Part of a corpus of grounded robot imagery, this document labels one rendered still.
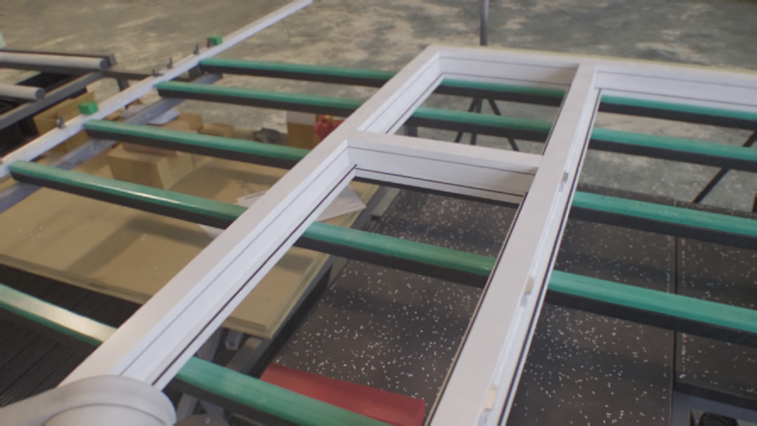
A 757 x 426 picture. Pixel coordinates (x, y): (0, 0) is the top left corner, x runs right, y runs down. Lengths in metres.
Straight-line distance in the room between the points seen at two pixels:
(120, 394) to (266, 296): 0.94
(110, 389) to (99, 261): 1.21
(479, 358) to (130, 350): 0.42
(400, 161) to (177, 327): 0.53
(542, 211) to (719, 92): 0.76
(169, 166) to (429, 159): 0.87
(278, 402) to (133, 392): 0.45
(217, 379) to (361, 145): 0.55
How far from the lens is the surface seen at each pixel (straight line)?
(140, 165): 1.72
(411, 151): 1.08
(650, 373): 1.16
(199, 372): 0.79
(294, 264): 1.29
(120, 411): 0.29
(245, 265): 0.90
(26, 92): 2.21
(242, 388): 0.76
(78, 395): 0.30
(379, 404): 1.00
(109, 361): 0.76
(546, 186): 0.96
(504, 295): 0.74
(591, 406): 1.08
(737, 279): 1.44
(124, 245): 1.52
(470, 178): 1.06
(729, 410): 1.22
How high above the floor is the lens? 1.43
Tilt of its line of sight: 34 degrees down
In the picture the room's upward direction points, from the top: 5 degrees counter-clockwise
